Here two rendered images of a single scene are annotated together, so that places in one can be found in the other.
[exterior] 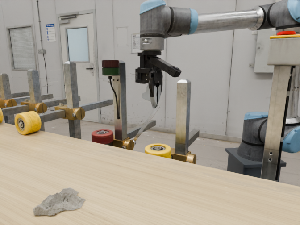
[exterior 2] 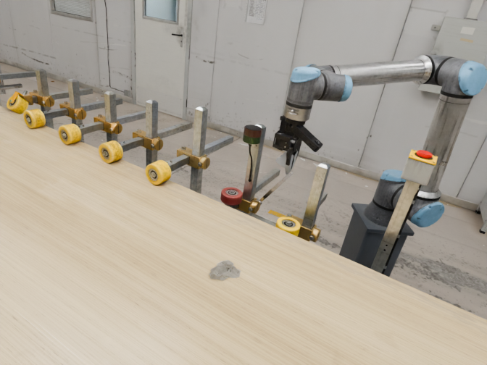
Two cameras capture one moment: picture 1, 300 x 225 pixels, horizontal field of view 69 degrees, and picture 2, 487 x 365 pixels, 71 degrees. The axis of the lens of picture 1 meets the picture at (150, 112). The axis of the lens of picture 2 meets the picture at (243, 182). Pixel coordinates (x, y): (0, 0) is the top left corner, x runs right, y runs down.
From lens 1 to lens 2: 0.52 m
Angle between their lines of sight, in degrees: 15
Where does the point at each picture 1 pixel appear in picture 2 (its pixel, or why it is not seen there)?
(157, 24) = (308, 97)
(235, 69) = not seen: hidden behind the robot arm
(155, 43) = (301, 115)
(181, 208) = (308, 287)
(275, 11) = (445, 72)
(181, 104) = (317, 186)
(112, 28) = not seen: outside the picture
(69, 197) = (232, 269)
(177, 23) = (329, 95)
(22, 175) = (182, 240)
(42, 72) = (101, 26)
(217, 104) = (356, 123)
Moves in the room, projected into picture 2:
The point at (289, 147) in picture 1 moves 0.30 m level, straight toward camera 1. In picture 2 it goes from (419, 221) to (403, 251)
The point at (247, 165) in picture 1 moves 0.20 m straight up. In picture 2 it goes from (370, 229) to (383, 196)
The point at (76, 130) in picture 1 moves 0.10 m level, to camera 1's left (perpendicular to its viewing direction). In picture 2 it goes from (198, 178) to (174, 175)
